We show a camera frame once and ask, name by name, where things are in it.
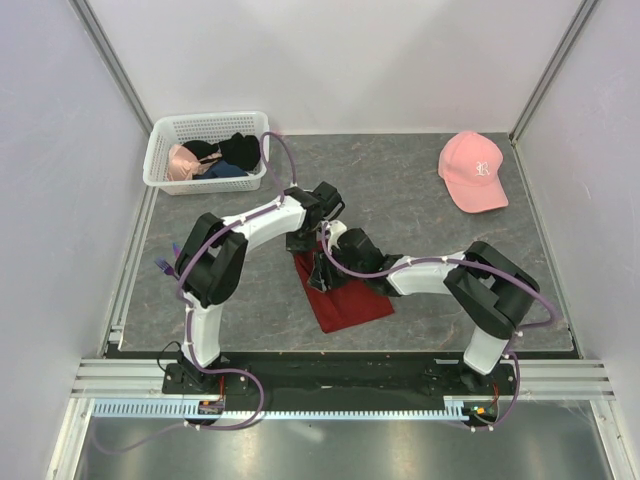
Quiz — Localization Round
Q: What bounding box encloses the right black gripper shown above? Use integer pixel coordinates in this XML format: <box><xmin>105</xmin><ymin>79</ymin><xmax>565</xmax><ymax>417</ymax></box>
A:
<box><xmin>307</xmin><ymin>244</ymin><xmax>366</xmax><ymax>293</ymax></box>

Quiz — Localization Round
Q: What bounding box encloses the dark red cloth napkin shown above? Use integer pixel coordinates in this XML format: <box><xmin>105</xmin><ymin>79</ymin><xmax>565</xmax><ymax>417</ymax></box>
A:
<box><xmin>293</xmin><ymin>247</ymin><xmax>395</xmax><ymax>334</ymax></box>

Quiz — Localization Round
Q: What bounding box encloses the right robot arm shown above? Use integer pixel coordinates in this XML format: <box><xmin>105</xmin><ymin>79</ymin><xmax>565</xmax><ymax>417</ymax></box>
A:
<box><xmin>306</xmin><ymin>241</ymin><xmax>540</xmax><ymax>394</ymax></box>

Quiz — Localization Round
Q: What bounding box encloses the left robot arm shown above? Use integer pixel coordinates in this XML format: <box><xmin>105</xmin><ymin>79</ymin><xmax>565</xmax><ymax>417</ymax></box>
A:
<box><xmin>175</xmin><ymin>182</ymin><xmax>345</xmax><ymax>393</ymax></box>

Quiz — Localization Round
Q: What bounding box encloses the black cloth in basket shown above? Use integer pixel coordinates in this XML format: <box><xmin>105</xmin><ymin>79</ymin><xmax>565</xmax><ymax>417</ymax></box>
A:
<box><xmin>182</xmin><ymin>133</ymin><xmax>261</xmax><ymax>172</ymax></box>

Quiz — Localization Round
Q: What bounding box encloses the blue cloth in basket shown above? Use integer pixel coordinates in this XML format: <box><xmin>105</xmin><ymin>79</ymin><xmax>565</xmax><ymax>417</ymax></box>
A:
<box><xmin>193</xmin><ymin>161</ymin><xmax>248</xmax><ymax>180</ymax></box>

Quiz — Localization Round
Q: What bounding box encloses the white plastic basket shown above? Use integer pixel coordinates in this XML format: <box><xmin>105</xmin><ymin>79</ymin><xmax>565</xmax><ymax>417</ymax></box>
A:
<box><xmin>143</xmin><ymin>111</ymin><xmax>270</xmax><ymax>196</ymax></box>

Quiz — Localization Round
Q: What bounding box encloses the pink cloth in basket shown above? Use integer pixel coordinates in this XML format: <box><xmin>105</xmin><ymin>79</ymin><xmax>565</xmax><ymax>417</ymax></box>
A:
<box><xmin>167</xmin><ymin>145</ymin><xmax>204</xmax><ymax>182</ymax></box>

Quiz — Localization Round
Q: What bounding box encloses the pink baseball cap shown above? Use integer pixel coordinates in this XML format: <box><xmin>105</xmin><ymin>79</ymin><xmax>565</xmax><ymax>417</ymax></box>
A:
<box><xmin>438</xmin><ymin>131</ymin><xmax>509</xmax><ymax>214</ymax></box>

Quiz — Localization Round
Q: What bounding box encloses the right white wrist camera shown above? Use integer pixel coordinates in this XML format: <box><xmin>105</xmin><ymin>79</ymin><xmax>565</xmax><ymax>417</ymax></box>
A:
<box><xmin>327</xmin><ymin>221</ymin><xmax>384</xmax><ymax>269</ymax></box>

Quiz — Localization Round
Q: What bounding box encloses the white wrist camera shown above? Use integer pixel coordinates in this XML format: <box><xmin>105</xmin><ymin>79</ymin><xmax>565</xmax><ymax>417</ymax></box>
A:
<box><xmin>327</xmin><ymin>221</ymin><xmax>384</xmax><ymax>269</ymax></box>
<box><xmin>312</xmin><ymin>181</ymin><xmax>346</xmax><ymax>221</ymax></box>

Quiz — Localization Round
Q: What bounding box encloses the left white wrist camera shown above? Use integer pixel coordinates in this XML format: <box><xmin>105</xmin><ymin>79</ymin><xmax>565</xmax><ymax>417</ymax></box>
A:
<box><xmin>312</xmin><ymin>181</ymin><xmax>346</xmax><ymax>221</ymax></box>

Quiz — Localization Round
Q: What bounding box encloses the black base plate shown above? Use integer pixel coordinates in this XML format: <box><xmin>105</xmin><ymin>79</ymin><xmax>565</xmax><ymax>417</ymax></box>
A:
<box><xmin>104</xmin><ymin>342</ymin><xmax>519</xmax><ymax>414</ymax></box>

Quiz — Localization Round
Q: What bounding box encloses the light blue cable duct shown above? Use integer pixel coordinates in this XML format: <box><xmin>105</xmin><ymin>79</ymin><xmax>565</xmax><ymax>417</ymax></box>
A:
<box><xmin>93</xmin><ymin>397</ymin><xmax>470</xmax><ymax>421</ymax></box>

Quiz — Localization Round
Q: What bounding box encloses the front aluminium rail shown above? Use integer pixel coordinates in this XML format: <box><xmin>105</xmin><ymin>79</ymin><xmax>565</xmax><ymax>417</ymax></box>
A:
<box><xmin>72</xmin><ymin>359</ymin><xmax>615</xmax><ymax>401</ymax></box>

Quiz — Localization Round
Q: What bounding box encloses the left aluminium frame post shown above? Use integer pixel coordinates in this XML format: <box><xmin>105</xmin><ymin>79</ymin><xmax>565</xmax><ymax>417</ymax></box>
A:
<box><xmin>69</xmin><ymin>0</ymin><xmax>153</xmax><ymax>136</ymax></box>

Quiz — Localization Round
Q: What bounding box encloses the aluminium frame post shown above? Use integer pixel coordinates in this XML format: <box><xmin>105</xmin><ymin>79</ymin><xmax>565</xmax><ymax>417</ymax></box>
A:
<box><xmin>509</xmin><ymin>0</ymin><xmax>600</xmax><ymax>146</ymax></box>
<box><xmin>69</xmin><ymin>0</ymin><xmax>153</xmax><ymax>136</ymax></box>

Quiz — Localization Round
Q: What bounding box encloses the right aluminium frame post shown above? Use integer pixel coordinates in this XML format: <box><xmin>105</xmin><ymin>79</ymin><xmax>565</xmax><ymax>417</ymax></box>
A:
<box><xmin>509</xmin><ymin>0</ymin><xmax>600</xmax><ymax>146</ymax></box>

